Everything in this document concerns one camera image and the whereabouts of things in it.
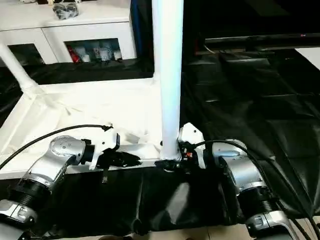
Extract white plastic table top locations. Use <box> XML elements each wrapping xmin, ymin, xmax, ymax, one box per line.
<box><xmin>0</xmin><ymin>75</ymin><xmax>182</xmax><ymax>181</ymax></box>

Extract white plastic table leg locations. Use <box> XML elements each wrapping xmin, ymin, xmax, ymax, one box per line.
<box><xmin>151</xmin><ymin>0</ymin><xmax>185</xmax><ymax>162</ymax></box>
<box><xmin>0</xmin><ymin>42</ymin><xmax>42</xmax><ymax>97</ymax></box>

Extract black work mat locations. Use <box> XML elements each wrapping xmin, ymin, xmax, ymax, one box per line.
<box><xmin>0</xmin><ymin>47</ymin><xmax>320</xmax><ymax>237</ymax></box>

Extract toy figures behind cabinet glass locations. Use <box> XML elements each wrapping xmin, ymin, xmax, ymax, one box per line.
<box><xmin>66</xmin><ymin>40</ymin><xmax>124</xmax><ymax>63</ymax></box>

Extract black tv cabinet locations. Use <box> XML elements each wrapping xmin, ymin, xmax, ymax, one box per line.
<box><xmin>131</xmin><ymin>0</ymin><xmax>320</xmax><ymax>56</ymax></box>

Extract white cabinet with glass doors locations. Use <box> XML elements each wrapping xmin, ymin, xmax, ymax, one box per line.
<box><xmin>0</xmin><ymin>0</ymin><xmax>137</xmax><ymax>65</ymax></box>

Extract grey plush toy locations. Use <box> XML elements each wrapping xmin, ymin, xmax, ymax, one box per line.
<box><xmin>52</xmin><ymin>1</ymin><xmax>81</xmax><ymax>21</ymax></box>

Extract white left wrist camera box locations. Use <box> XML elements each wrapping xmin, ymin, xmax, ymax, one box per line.
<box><xmin>87</xmin><ymin>125</ymin><xmax>121</xmax><ymax>171</ymax></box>

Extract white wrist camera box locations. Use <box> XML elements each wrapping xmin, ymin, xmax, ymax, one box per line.
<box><xmin>178</xmin><ymin>123</ymin><xmax>207</xmax><ymax>170</ymax></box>
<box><xmin>87</xmin><ymin>125</ymin><xmax>121</xmax><ymax>171</ymax></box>

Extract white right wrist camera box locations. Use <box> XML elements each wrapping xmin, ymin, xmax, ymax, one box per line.
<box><xmin>178</xmin><ymin>123</ymin><xmax>207</xmax><ymax>170</ymax></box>

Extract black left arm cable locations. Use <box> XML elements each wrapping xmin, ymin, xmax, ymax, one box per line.
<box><xmin>0</xmin><ymin>124</ymin><xmax>114</xmax><ymax>173</ymax></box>

